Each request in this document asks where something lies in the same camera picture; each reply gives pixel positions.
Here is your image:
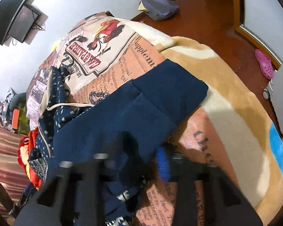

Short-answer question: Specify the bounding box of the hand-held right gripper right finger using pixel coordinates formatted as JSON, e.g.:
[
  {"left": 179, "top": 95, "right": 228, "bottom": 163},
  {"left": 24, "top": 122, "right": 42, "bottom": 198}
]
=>
[{"left": 156, "top": 146, "right": 265, "bottom": 226}]

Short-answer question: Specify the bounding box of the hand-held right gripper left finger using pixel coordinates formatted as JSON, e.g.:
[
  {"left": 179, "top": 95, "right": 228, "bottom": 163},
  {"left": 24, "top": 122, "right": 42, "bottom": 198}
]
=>
[{"left": 14, "top": 133, "right": 142, "bottom": 226}]

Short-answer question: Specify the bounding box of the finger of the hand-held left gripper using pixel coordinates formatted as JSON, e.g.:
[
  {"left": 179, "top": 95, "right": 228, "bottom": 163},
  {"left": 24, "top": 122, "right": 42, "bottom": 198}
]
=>
[
  {"left": 0, "top": 183, "right": 17, "bottom": 217},
  {"left": 18, "top": 184, "right": 38, "bottom": 211}
]

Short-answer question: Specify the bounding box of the navy patterned garment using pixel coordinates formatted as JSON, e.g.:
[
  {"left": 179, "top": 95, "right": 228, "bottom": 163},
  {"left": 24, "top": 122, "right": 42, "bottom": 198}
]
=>
[{"left": 28, "top": 59, "right": 209, "bottom": 226}]

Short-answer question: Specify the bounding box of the striped curtain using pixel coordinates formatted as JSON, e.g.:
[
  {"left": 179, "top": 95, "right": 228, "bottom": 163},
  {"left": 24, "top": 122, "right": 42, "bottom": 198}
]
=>
[{"left": 0, "top": 107, "right": 38, "bottom": 215}]

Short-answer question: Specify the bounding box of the red plush toy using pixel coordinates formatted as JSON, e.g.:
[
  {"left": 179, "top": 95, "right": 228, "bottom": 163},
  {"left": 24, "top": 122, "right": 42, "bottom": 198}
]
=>
[{"left": 17, "top": 127, "right": 44, "bottom": 189}]

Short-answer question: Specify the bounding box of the orange box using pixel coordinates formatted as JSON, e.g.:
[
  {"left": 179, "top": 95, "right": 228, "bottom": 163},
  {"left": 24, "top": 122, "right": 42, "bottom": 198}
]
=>
[{"left": 11, "top": 108, "right": 20, "bottom": 130}]

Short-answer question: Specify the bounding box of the clutter pile with orange box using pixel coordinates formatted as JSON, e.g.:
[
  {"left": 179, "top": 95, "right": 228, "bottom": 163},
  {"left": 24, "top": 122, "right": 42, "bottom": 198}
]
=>
[{"left": 0, "top": 87, "right": 15, "bottom": 120}]

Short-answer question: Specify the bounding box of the grey cloth roll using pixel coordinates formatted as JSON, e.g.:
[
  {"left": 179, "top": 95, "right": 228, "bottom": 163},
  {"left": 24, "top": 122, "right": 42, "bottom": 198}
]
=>
[{"left": 9, "top": 92, "right": 27, "bottom": 110}]

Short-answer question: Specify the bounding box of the tan fleece blanket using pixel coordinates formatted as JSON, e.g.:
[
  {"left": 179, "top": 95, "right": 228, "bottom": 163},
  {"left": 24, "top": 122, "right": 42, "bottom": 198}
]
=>
[{"left": 123, "top": 19, "right": 283, "bottom": 219}]

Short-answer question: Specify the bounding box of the newspaper print bedsheet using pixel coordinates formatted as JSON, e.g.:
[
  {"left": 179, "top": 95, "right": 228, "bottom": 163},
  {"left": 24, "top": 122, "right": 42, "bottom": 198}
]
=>
[{"left": 26, "top": 12, "right": 227, "bottom": 226}]

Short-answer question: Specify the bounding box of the yellow pillow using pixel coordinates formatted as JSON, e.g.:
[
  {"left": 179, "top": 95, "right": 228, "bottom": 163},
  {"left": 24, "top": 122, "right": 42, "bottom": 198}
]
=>
[{"left": 51, "top": 40, "right": 62, "bottom": 52}]

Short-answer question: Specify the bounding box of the pink clog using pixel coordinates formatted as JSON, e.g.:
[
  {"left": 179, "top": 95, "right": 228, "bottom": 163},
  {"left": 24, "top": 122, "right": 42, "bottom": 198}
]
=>
[{"left": 255, "top": 49, "right": 275, "bottom": 80}]

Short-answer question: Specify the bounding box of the grey backpack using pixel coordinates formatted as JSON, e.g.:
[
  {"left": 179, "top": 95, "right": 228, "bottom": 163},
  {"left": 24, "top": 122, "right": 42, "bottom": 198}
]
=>
[{"left": 141, "top": 0, "right": 180, "bottom": 21}]

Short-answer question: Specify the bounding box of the black flat screen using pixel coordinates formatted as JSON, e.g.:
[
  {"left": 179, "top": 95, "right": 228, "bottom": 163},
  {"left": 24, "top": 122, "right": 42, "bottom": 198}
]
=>
[{"left": 8, "top": 4, "right": 42, "bottom": 43}]

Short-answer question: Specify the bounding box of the black curved monitor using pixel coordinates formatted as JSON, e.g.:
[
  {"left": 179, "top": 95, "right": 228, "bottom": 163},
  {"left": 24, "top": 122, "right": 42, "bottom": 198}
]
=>
[{"left": 0, "top": 0, "right": 33, "bottom": 46}]

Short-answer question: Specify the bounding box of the wooden door frame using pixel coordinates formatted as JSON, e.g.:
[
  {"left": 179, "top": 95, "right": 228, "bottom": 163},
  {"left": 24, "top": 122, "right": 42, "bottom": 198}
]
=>
[{"left": 230, "top": 0, "right": 283, "bottom": 70}]

